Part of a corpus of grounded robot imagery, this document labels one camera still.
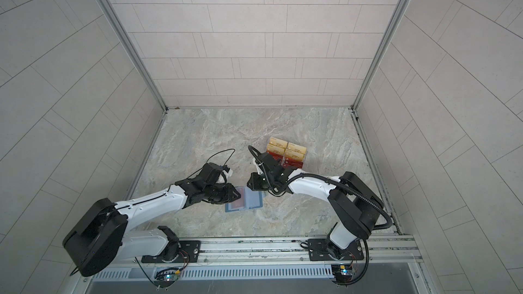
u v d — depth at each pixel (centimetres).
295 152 89
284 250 73
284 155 90
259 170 75
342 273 68
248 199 83
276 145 91
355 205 43
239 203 81
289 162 89
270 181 64
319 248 71
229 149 73
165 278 65
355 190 45
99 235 40
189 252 71
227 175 71
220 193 70
